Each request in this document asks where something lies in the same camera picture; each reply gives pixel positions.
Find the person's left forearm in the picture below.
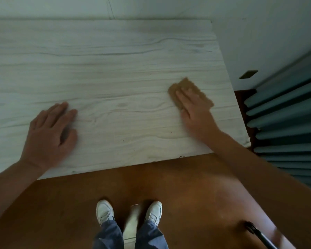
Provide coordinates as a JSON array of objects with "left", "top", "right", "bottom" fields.
[{"left": 0, "top": 158, "right": 50, "bottom": 231}]

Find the person's left hand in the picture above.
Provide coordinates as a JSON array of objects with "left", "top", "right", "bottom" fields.
[{"left": 20, "top": 102, "right": 78, "bottom": 172}]

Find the person's right white shoe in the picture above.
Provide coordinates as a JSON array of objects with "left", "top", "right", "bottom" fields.
[{"left": 144, "top": 201, "right": 163, "bottom": 228}]

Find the black rod handle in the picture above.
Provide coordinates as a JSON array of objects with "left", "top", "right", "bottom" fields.
[{"left": 244, "top": 220, "right": 278, "bottom": 249}]

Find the teal pleated curtain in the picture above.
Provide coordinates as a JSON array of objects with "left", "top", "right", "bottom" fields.
[{"left": 243, "top": 48, "right": 311, "bottom": 193}]

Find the person's blue trouser leg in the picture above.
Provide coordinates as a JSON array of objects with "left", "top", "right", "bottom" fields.
[
  {"left": 134, "top": 220, "right": 169, "bottom": 249},
  {"left": 93, "top": 218, "right": 125, "bottom": 249}
]

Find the person's left blue trouser leg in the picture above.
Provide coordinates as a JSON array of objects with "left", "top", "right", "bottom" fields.
[{"left": 93, "top": 218, "right": 125, "bottom": 249}]

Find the person's right forearm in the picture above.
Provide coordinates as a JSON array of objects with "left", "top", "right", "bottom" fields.
[{"left": 202, "top": 129, "right": 311, "bottom": 249}]

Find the white strip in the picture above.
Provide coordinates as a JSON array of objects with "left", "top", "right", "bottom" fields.
[{"left": 122, "top": 204, "right": 143, "bottom": 249}]

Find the person's right blue trouser leg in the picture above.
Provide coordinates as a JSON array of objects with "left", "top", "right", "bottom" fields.
[{"left": 134, "top": 220, "right": 169, "bottom": 249}]

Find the person's left white shoe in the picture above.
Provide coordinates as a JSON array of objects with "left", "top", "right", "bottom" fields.
[{"left": 96, "top": 200, "right": 115, "bottom": 226}]

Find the dark wall socket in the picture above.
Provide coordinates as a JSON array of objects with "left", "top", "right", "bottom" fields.
[{"left": 239, "top": 70, "right": 259, "bottom": 80}]

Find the brown cleaning cloth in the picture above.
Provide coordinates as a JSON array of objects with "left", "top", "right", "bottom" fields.
[{"left": 168, "top": 77, "right": 215, "bottom": 112}]

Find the person's white shoe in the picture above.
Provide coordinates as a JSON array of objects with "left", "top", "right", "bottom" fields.
[
  {"left": 144, "top": 201, "right": 163, "bottom": 228},
  {"left": 96, "top": 200, "right": 115, "bottom": 226}
]

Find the person's right hand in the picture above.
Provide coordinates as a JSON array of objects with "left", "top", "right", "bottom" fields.
[{"left": 175, "top": 87, "right": 223, "bottom": 143}]

